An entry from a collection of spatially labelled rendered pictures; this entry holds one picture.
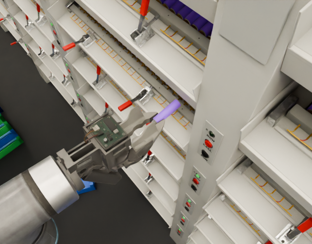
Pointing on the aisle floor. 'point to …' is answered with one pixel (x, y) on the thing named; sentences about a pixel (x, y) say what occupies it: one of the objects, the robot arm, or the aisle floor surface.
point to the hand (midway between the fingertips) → (155, 121)
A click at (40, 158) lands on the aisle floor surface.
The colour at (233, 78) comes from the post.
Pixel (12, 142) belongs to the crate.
